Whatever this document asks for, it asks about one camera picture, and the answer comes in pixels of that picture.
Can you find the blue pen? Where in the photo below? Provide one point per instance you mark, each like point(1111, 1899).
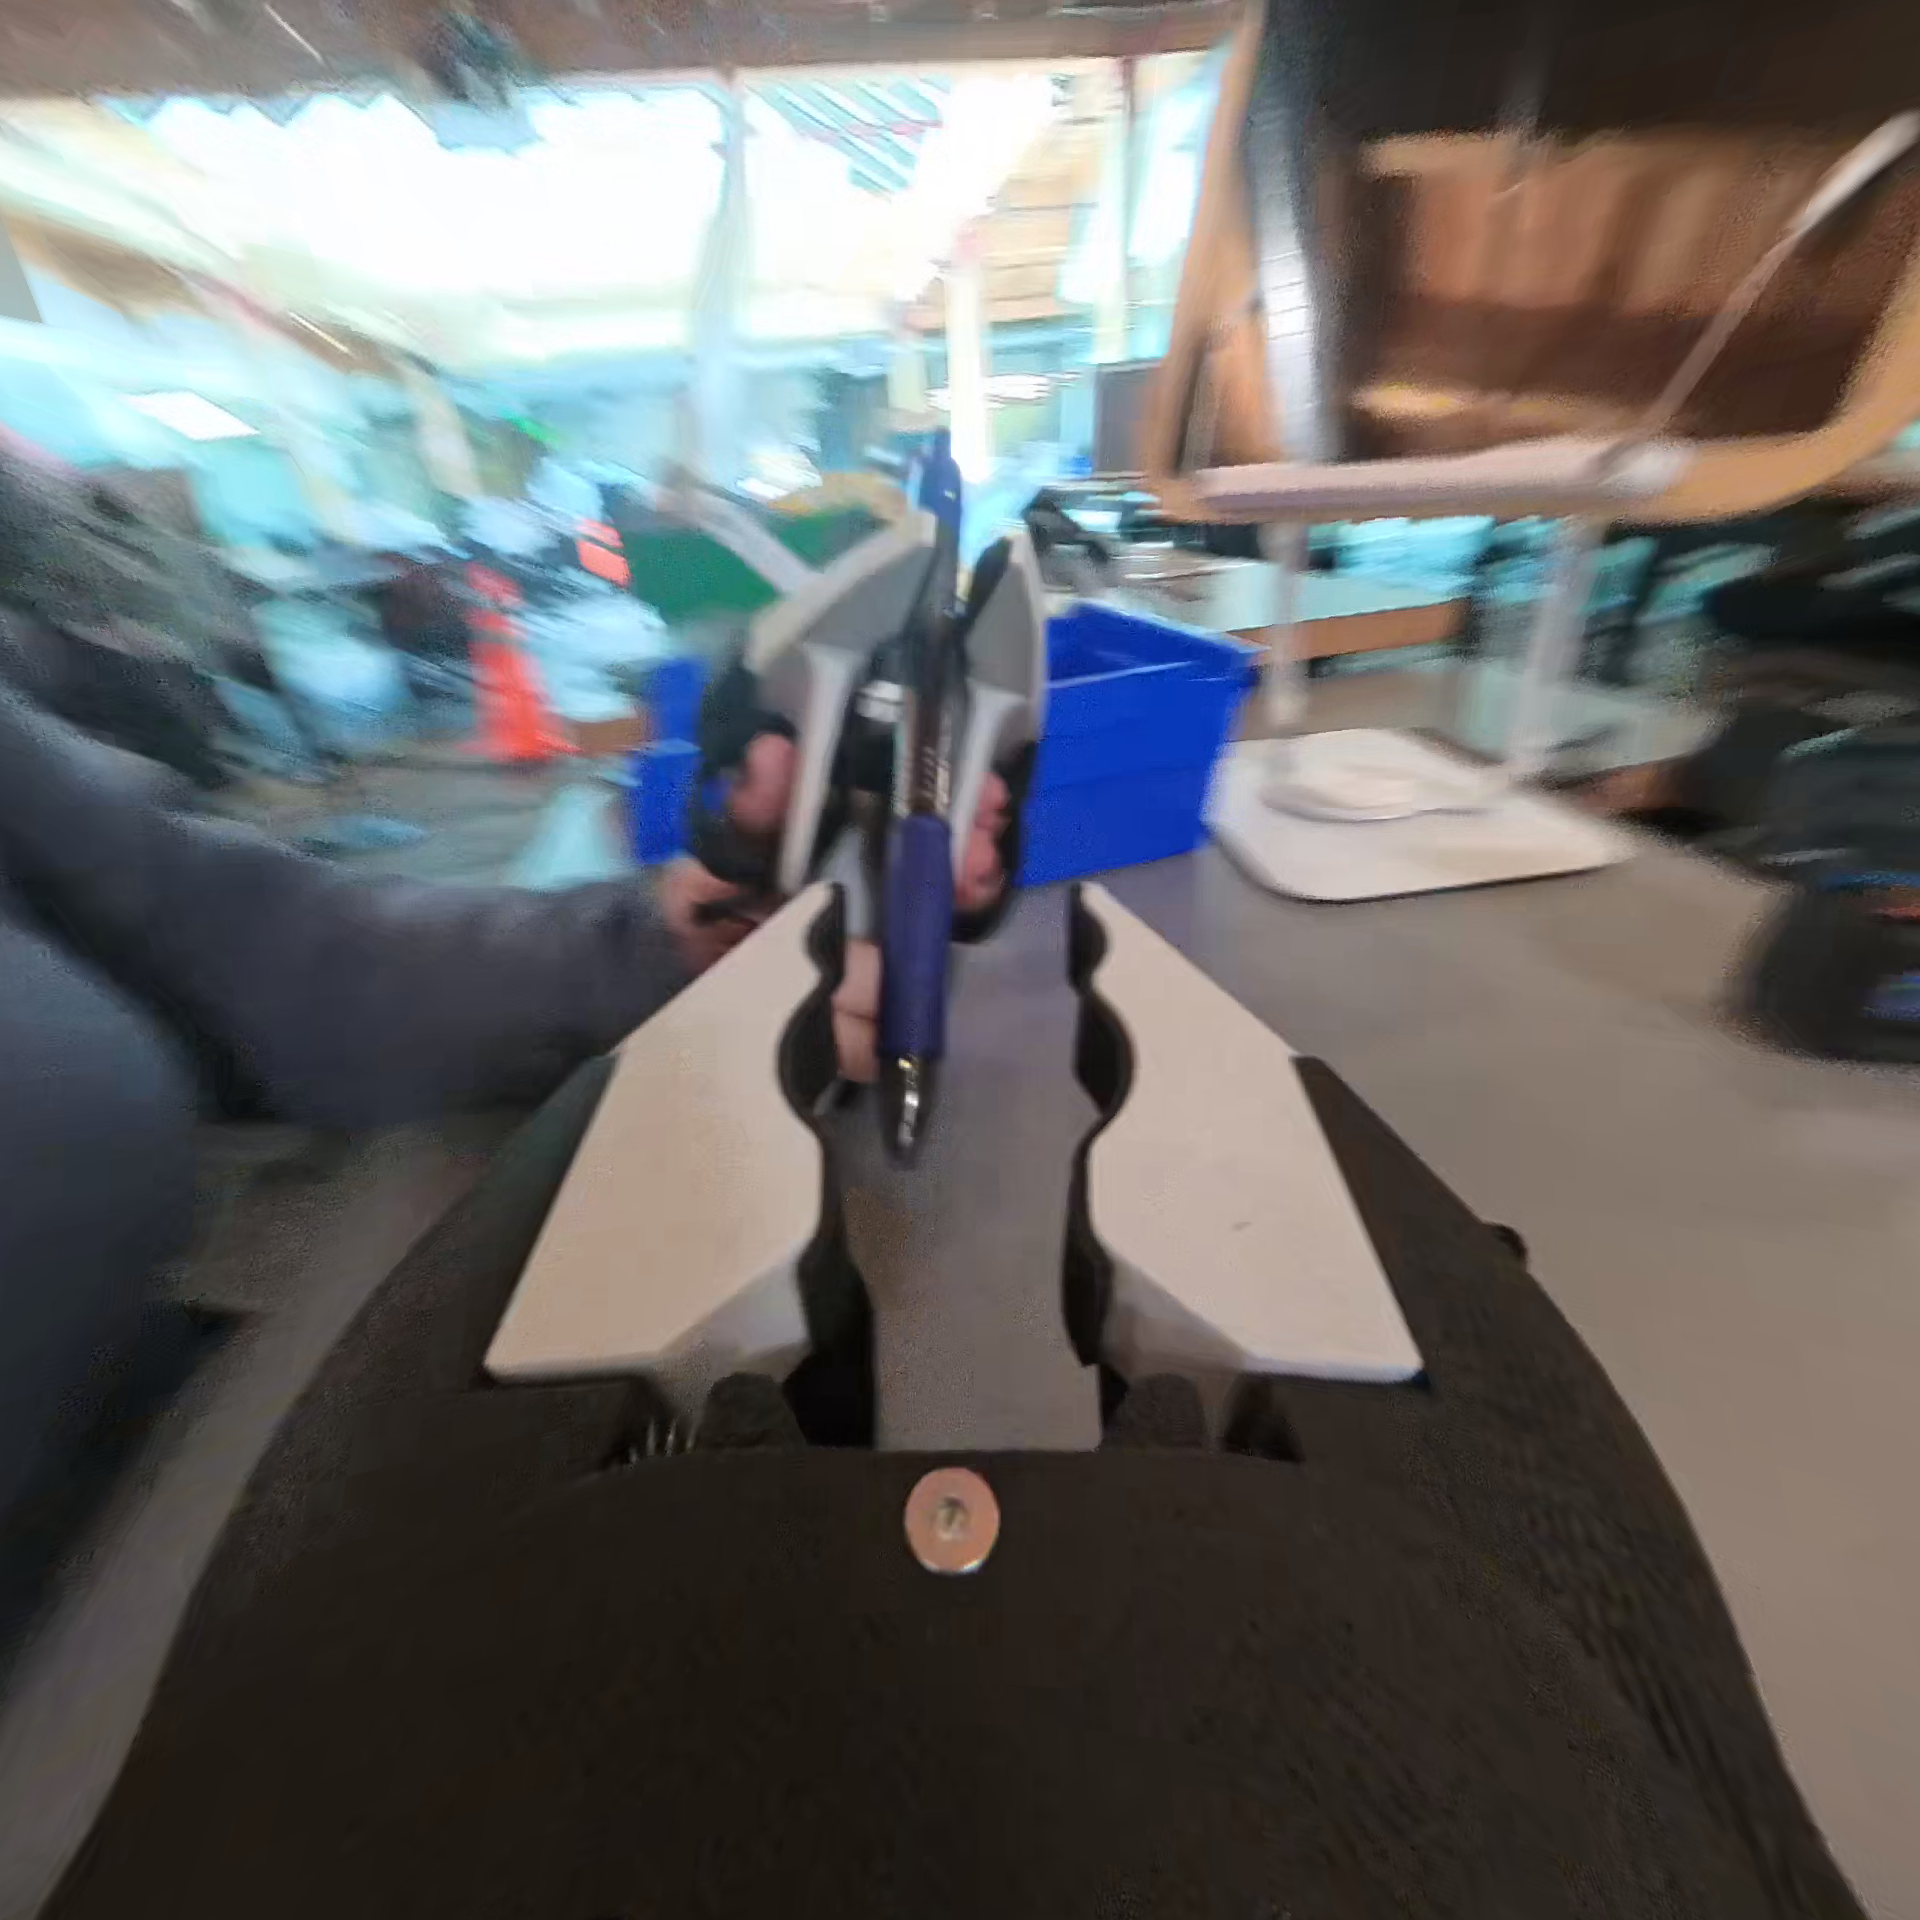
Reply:
point(916, 944)

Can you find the person's left forearm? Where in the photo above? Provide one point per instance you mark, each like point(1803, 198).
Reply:
point(375, 975)

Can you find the black charger case with display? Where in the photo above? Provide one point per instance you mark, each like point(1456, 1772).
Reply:
point(1847, 933)

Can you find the wood framed mirror with stand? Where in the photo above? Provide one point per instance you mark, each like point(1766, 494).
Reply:
point(1499, 268)

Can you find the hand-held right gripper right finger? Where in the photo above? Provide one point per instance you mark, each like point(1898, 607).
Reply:
point(1245, 1198)

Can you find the blue plastic bin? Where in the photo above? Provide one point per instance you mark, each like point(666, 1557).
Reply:
point(1123, 750)

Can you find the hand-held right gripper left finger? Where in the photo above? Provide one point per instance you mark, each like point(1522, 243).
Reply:
point(672, 1186)

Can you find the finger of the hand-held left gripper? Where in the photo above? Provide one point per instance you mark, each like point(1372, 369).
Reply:
point(1012, 643)
point(841, 599)

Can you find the orange traffic cone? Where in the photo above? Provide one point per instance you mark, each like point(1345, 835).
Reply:
point(517, 691)

